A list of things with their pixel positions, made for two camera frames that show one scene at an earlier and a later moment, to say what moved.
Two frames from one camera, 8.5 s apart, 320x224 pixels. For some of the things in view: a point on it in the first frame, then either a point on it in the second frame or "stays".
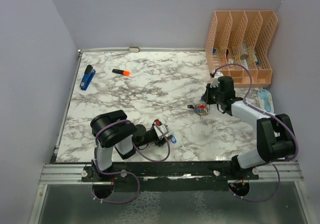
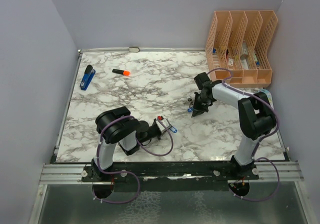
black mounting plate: [160, 177] stays
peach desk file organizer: [238, 45] stays
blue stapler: [88, 77] stays
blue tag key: [173, 138] → [173, 129]
